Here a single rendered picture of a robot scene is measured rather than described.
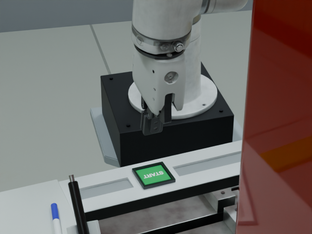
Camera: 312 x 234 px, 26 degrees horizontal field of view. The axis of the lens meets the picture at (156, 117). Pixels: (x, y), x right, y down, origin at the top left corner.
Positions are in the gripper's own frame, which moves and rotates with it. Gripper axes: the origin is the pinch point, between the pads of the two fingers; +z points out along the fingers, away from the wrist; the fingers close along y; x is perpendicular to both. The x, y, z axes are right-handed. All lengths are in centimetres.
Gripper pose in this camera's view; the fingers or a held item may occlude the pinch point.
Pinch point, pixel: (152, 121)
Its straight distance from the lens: 106.3
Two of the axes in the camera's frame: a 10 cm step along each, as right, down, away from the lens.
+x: -9.2, 2.0, -3.3
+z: -0.8, 7.4, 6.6
